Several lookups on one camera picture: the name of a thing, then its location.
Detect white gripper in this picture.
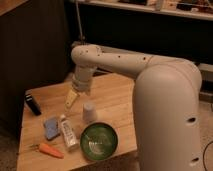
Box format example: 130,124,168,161
65,66,96,109

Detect green bowl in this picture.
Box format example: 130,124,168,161
80,122,118,161

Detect orange carrot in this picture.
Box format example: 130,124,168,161
31,143,64,159

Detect metal pole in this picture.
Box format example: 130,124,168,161
75,0,84,44

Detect white ceramic cup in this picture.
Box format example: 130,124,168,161
82,102,97,123

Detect white tube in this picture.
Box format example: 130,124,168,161
60,114,78,151

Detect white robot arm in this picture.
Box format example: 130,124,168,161
71,44,202,171

